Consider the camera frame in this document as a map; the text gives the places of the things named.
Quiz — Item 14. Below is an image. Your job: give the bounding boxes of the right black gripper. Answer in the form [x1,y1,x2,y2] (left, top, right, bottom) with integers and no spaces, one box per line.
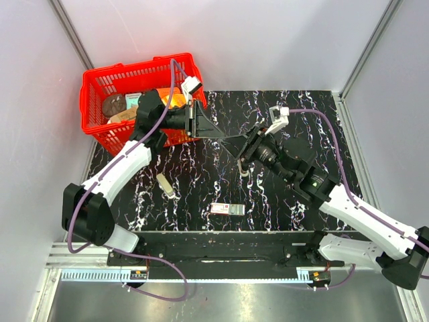
[217,123,294,183]

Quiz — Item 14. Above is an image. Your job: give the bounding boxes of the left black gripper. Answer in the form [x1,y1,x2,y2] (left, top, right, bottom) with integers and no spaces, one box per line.
[157,99,225,138]

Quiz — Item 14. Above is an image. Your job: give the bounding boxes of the white staple box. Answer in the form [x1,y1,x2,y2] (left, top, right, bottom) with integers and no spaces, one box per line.
[210,203,245,216]

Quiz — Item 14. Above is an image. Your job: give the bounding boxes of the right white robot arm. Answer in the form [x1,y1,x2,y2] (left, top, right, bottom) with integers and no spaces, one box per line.
[221,127,428,290]

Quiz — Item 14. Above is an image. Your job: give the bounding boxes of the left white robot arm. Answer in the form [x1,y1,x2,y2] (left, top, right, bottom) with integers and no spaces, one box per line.
[62,90,224,265]

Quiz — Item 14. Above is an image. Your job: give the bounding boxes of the yellow green box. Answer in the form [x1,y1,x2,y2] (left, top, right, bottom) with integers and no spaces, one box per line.
[162,93,187,109]

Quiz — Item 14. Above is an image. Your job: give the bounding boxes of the orange cylinder can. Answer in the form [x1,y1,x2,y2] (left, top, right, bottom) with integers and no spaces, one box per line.
[156,87,182,98]

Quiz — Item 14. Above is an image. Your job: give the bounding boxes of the black marble pattern mat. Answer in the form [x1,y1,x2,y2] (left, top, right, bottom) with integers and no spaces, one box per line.
[111,90,361,231]

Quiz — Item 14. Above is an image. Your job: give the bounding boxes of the red plastic shopping basket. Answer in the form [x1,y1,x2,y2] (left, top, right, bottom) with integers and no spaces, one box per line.
[79,52,203,156]

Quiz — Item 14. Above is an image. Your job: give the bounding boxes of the brown cardboard box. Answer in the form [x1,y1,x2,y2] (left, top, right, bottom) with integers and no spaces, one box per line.
[108,105,138,123]

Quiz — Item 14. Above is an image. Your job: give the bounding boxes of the teal white box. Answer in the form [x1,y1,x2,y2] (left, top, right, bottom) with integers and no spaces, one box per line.
[125,93,141,109]

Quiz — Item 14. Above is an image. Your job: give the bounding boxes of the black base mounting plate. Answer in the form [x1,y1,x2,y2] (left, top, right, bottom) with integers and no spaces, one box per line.
[107,230,345,269]

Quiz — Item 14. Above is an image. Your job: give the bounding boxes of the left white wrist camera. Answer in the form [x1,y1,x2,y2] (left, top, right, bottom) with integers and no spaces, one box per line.
[180,76,202,102]

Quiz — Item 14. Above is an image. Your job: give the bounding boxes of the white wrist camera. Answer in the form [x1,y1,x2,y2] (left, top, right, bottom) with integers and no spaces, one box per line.
[265,105,290,135]
[180,76,202,102]

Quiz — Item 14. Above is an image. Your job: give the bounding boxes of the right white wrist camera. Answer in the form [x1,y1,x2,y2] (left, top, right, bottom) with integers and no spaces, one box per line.
[265,105,290,135]

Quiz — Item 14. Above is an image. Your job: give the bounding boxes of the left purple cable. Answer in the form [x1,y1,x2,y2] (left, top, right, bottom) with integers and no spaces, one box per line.
[66,59,189,302]

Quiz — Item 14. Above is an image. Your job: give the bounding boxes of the purple cable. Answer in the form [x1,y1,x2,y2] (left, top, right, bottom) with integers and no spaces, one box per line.
[66,59,189,302]
[288,109,429,291]

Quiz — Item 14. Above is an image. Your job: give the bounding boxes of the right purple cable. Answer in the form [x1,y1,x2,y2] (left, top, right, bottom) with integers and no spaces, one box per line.
[288,109,429,291]

